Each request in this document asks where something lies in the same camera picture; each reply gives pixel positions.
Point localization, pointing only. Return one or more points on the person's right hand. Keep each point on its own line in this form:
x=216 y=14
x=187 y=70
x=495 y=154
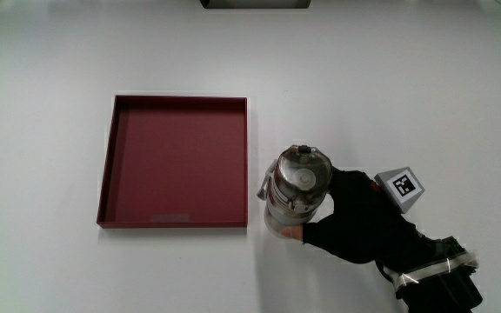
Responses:
x=363 y=217

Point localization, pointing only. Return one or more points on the clear grey bottle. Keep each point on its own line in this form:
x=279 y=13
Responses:
x=302 y=178

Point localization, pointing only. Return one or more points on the dark red square tray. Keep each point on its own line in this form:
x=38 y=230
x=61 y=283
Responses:
x=176 y=165

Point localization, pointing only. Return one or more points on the grey stand base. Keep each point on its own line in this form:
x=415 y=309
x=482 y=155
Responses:
x=255 y=3

